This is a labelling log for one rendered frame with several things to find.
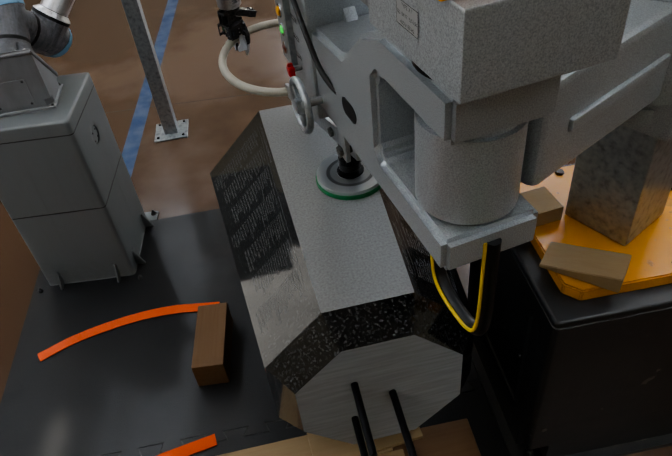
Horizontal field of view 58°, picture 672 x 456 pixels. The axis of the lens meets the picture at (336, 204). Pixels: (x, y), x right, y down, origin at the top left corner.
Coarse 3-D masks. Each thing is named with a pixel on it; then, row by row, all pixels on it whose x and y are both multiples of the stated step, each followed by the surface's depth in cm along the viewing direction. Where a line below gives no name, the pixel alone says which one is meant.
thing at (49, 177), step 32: (64, 96) 242; (96, 96) 261; (0, 128) 227; (32, 128) 227; (64, 128) 228; (96, 128) 257; (0, 160) 235; (32, 160) 236; (64, 160) 237; (96, 160) 251; (0, 192) 244; (32, 192) 246; (64, 192) 247; (96, 192) 249; (128, 192) 286; (32, 224) 256; (64, 224) 258; (96, 224) 259; (128, 224) 280; (64, 256) 269; (96, 256) 271; (128, 256) 275
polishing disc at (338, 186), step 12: (336, 156) 195; (324, 168) 191; (336, 168) 190; (324, 180) 186; (336, 180) 186; (348, 180) 185; (360, 180) 184; (372, 180) 184; (336, 192) 182; (348, 192) 181; (360, 192) 181
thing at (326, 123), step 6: (288, 84) 211; (288, 90) 210; (288, 96) 213; (318, 120) 182; (324, 120) 175; (330, 120) 171; (324, 126) 177; (330, 126) 171; (336, 126) 166; (330, 132) 169; (336, 132) 166; (336, 138) 168; (336, 150) 158; (342, 150) 155; (342, 156) 156; (354, 156) 157
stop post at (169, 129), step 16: (128, 0) 317; (128, 16) 322; (144, 16) 330; (144, 32) 329; (144, 48) 334; (144, 64) 340; (160, 80) 348; (160, 96) 354; (160, 112) 361; (160, 128) 376; (176, 128) 369
